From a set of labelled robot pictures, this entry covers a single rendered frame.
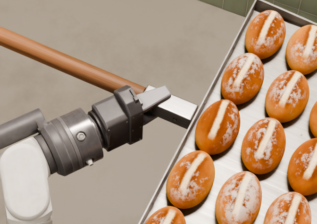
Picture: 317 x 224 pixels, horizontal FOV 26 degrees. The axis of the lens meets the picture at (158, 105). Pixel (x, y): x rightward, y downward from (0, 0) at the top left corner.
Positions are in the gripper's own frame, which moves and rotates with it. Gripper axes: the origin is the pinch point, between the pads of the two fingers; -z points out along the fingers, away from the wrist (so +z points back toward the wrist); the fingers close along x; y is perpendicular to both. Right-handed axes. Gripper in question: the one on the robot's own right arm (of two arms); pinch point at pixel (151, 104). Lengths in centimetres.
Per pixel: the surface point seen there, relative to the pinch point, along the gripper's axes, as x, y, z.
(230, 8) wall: 119, -88, -90
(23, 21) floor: 124, -124, -15
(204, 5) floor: 121, -95, -83
